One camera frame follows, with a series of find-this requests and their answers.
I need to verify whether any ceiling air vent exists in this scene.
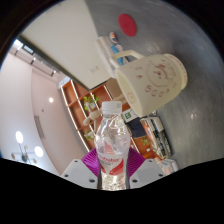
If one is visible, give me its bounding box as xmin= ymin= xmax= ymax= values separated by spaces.
xmin=33 ymin=114 xmax=46 ymax=139

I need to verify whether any small round sticker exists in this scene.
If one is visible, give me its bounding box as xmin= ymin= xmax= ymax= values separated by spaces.
xmin=109 ymin=31 xmax=119 ymax=44

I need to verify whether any multi-bulb ceiling lamp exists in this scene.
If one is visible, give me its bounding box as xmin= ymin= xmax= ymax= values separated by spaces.
xmin=9 ymin=130 xmax=45 ymax=164

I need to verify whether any window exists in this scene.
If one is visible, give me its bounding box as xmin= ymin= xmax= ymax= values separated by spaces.
xmin=13 ymin=39 xmax=34 ymax=56

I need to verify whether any clear plastic water bottle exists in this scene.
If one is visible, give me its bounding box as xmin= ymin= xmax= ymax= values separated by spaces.
xmin=94 ymin=100 xmax=132 ymax=191

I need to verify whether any chair with dark jacket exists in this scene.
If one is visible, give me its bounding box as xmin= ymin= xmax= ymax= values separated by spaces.
xmin=126 ymin=117 xmax=148 ymax=138

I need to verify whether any tall green white carton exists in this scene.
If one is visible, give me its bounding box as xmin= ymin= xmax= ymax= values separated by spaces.
xmin=121 ymin=109 xmax=139 ymax=123

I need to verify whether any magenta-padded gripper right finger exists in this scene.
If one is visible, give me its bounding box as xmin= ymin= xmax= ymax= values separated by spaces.
xmin=126 ymin=147 xmax=167 ymax=190

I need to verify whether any orange wooden shelf unit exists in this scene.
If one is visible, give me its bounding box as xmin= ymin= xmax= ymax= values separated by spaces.
xmin=59 ymin=79 xmax=164 ymax=161

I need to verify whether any stack of colourful boxes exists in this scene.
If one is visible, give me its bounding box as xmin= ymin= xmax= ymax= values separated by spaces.
xmin=156 ymin=158 xmax=179 ymax=174

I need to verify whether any white cardboard box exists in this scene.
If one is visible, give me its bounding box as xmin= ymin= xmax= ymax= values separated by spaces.
xmin=95 ymin=35 xmax=118 ymax=73

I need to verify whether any cream mug with red print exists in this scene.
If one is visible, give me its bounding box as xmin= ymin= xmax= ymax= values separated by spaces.
xmin=109 ymin=49 xmax=189 ymax=118

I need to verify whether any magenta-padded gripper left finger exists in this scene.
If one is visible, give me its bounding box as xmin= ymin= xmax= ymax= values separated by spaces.
xmin=60 ymin=147 xmax=101 ymax=190

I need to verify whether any flat round red coaster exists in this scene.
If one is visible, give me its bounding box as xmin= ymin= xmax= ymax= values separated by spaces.
xmin=117 ymin=13 xmax=138 ymax=38

